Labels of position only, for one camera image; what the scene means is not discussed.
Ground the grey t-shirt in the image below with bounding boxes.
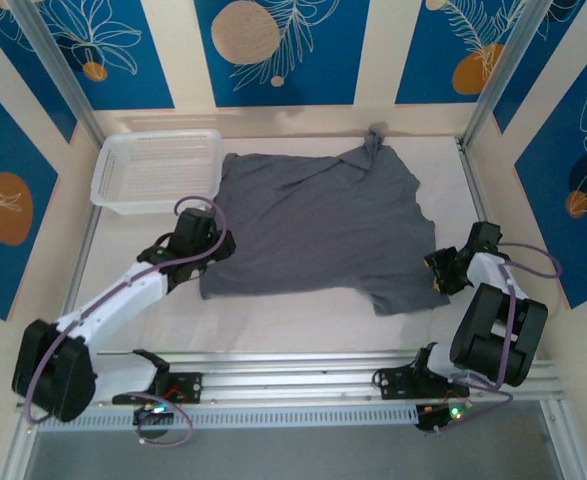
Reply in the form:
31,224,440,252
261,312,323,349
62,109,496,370
198,122,452,317

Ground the white perforated plastic basket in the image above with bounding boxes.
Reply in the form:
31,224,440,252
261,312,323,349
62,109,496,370
90,128,225,217

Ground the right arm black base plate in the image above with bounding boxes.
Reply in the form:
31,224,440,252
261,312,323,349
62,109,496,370
374,367,469,401

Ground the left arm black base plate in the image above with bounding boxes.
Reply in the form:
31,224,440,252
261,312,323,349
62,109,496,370
112,372,204,406

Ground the aluminium frame bar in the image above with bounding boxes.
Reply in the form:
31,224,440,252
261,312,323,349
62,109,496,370
0,424,42,480
542,399,577,480

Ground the white slotted cable duct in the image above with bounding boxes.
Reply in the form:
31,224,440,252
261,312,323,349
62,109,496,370
37,404,419,434

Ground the aluminium frame post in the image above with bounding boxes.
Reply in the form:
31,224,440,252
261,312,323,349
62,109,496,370
460,0,544,151
10,0,108,149

